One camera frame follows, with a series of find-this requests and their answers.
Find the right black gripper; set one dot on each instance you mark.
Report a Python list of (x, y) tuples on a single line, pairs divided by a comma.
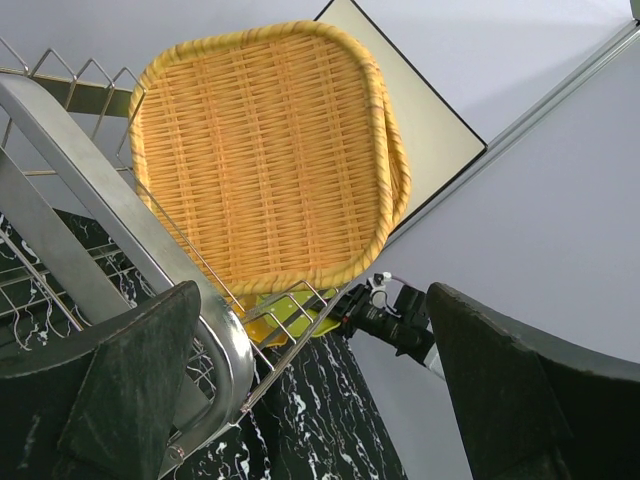
[(355, 311)]

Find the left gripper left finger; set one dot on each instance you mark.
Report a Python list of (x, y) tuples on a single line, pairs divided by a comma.
[(100, 403)]

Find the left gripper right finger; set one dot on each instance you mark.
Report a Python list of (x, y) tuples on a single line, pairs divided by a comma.
[(530, 405)]

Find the green polka dot plate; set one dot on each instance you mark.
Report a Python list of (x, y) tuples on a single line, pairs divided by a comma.
[(295, 312)]

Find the orange polka dot plate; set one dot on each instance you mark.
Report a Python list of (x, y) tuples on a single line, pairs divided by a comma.
[(260, 326)]

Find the woven wicker tray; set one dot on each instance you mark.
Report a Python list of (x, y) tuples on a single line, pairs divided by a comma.
[(399, 165), (264, 153)]

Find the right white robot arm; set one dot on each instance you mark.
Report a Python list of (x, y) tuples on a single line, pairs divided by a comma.
[(404, 325)]

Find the stainless steel dish rack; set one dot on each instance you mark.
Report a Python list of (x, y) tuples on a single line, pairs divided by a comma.
[(40, 107)]

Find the cream black-rimmed square plate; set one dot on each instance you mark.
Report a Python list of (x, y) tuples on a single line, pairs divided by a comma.
[(440, 145)]

